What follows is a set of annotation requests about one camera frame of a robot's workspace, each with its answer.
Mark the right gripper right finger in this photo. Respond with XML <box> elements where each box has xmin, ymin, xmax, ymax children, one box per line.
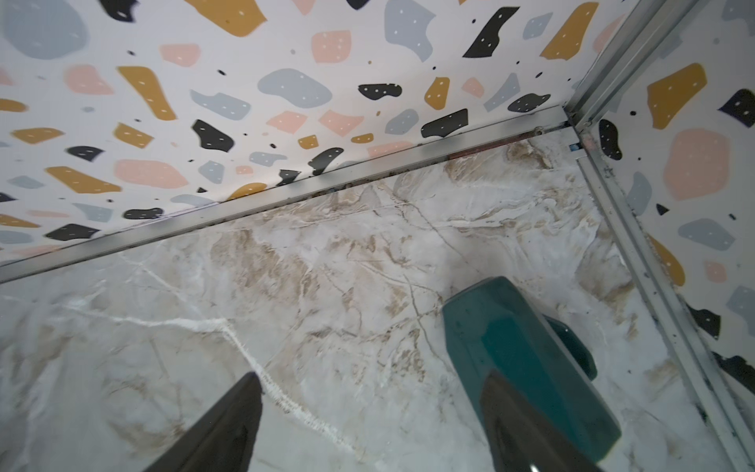
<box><xmin>480</xmin><ymin>371</ymin><xmax>600</xmax><ymax>472</ymax></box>

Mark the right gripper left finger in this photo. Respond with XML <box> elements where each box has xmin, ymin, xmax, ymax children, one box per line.
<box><xmin>147</xmin><ymin>372</ymin><xmax>263</xmax><ymax>472</ymax></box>

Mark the dark green faceted mug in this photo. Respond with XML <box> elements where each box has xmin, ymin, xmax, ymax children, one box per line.
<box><xmin>442</xmin><ymin>277</ymin><xmax>621</xmax><ymax>466</ymax></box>

